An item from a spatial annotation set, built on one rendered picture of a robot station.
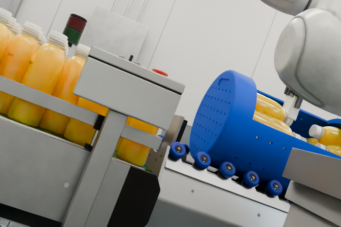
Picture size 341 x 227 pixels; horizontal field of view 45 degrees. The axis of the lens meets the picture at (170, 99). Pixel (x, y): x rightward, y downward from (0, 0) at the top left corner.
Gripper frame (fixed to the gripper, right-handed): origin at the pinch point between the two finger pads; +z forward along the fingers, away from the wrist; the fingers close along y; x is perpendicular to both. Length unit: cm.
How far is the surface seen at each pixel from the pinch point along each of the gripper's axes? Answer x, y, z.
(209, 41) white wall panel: -58, 334, -87
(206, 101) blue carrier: 23.1, 8.7, 7.3
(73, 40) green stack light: 68, 34, 3
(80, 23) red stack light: 68, 34, -3
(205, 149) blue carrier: 23.1, -6.6, 20.9
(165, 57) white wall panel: -18, 339, -51
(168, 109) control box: 43, -33, 16
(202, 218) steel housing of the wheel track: 19.9, -13.5, 37.4
